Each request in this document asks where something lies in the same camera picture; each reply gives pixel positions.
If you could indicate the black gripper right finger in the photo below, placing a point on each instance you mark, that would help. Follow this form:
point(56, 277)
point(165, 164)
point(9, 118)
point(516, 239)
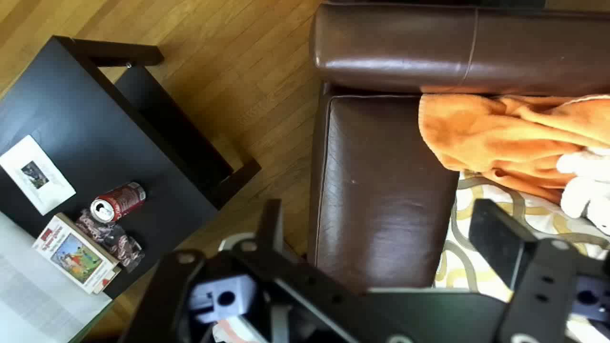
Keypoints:
point(546, 292)

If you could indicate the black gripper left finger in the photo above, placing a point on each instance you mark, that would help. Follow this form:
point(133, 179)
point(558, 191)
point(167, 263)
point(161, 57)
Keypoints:
point(159, 298)

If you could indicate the white plush bear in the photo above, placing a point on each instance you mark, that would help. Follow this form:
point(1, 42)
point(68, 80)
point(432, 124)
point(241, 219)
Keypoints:
point(588, 183)

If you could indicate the cream wave pattern pillow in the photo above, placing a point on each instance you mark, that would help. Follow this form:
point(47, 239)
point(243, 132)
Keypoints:
point(461, 254)

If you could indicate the dark patterned packet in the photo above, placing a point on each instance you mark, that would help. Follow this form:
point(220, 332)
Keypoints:
point(117, 244)

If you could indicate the colourful game box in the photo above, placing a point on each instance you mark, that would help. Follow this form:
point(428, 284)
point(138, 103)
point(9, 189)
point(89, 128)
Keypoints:
point(74, 254)

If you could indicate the red soda can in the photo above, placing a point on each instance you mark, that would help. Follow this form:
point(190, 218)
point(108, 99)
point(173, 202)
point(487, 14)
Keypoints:
point(121, 202)

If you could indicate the orange fleece blanket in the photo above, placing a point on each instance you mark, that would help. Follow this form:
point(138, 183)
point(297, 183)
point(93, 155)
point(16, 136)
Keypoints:
point(497, 139)

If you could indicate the black side table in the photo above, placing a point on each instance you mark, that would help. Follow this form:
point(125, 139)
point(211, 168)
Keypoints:
point(108, 139)

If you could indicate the white printed card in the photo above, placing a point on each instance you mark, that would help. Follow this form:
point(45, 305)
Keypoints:
point(35, 174)

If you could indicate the brown leather armchair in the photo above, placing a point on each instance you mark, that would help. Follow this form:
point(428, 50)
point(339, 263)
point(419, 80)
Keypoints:
point(382, 191)

